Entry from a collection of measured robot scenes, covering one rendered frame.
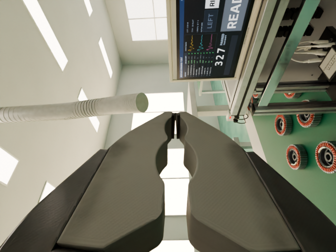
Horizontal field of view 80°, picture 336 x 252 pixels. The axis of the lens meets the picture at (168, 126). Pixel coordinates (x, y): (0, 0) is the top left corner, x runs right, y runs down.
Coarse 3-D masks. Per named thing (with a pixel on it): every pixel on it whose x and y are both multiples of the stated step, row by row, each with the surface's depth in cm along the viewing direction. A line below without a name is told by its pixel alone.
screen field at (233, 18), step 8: (232, 0) 43; (240, 0) 43; (224, 8) 44; (232, 8) 44; (240, 8) 44; (224, 16) 46; (232, 16) 46; (240, 16) 46; (224, 24) 47; (232, 24) 47; (240, 24) 47
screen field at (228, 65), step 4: (232, 36) 50; (236, 36) 50; (232, 40) 50; (236, 40) 50; (232, 44) 51; (232, 48) 52; (228, 52) 53; (232, 52) 53; (228, 56) 54; (232, 56) 54; (228, 60) 55; (228, 64) 56; (224, 68) 57; (228, 68) 57; (224, 72) 58; (228, 72) 58
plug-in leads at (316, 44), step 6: (300, 42) 54; (312, 42) 53; (318, 42) 53; (324, 42) 53; (330, 42) 51; (300, 48) 57; (306, 48) 57; (312, 48) 57; (318, 54) 53; (324, 54) 53; (294, 60) 56; (306, 60) 55; (312, 60) 55; (318, 60) 55
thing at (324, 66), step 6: (324, 30) 54; (330, 30) 52; (324, 36) 54; (330, 36) 52; (318, 48) 57; (324, 48) 54; (330, 48) 50; (330, 54) 50; (324, 60) 52; (330, 60) 50; (318, 66) 54; (324, 66) 52; (330, 66) 50; (324, 72) 52; (330, 72) 50; (330, 78) 50
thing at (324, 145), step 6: (318, 144) 74; (324, 144) 71; (330, 144) 68; (318, 150) 74; (324, 150) 73; (330, 150) 68; (318, 156) 74; (324, 156) 72; (330, 156) 69; (318, 162) 74; (324, 162) 73; (324, 168) 71; (330, 168) 68
